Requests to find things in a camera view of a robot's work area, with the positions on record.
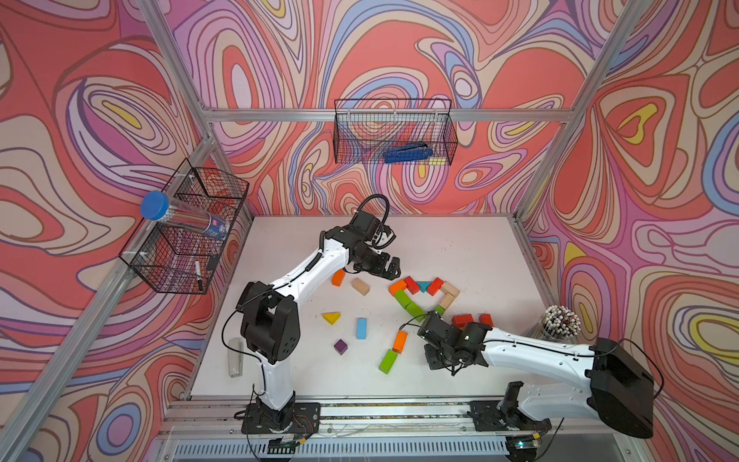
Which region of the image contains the red block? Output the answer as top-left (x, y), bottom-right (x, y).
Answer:
top-left (478, 314), bottom-right (495, 327)
top-left (452, 314), bottom-right (475, 330)
top-left (403, 276), bottom-right (421, 295)
top-left (426, 278), bottom-right (445, 296)

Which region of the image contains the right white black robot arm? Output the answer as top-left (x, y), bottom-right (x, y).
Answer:
top-left (418, 312), bottom-right (656, 439)

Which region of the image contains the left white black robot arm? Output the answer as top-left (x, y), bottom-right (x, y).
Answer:
top-left (236, 194), bottom-right (401, 415)

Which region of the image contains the green block bottom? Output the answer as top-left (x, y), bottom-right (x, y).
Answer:
top-left (378, 350), bottom-right (398, 375)

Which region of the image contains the light blue long block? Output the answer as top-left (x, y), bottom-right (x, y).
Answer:
top-left (355, 318), bottom-right (368, 341)

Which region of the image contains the yellow triangle block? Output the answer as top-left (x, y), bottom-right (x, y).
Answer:
top-left (321, 312), bottom-right (341, 325)

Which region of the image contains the purple cube block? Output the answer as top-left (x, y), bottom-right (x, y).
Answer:
top-left (334, 340), bottom-right (348, 355)

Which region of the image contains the cup of pencils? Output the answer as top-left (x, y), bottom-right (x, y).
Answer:
top-left (540, 305), bottom-right (582, 340)

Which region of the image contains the blue black tool in basket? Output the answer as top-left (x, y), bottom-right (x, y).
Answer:
top-left (383, 142), bottom-right (434, 164)

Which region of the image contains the grey stapler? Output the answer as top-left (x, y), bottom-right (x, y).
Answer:
top-left (226, 337), bottom-right (244, 378)

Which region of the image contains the white marker in basket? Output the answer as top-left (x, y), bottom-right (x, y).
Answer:
top-left (194, 260), bottom-right (204, 293)

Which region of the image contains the clear bottle blue cap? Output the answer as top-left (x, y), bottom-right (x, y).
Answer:
top-left (140, 191), bottom-right (229, 241)

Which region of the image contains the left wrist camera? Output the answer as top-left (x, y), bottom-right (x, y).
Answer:
top-left (375, 225), bottom-right (396, 249)

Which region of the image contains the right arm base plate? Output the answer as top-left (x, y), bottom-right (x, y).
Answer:
top-left (467, 400), bottom-right (552, 434)

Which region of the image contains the back black wire basket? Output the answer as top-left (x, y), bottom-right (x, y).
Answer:
top-left (333, 96), bottom-right (458, 166)

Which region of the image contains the black wire basket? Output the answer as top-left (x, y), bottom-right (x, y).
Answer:
top-left (333, 96), bottom-right (458, 166)
top-left (119, 160), bottom-right (249, 295)

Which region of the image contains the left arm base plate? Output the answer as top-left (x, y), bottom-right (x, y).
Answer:
top-left (241, 402), bottom-right (321, 436)

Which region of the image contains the left black wire basket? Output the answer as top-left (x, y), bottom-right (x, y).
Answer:
top-left (119, 160), bottom-right (249, 295)

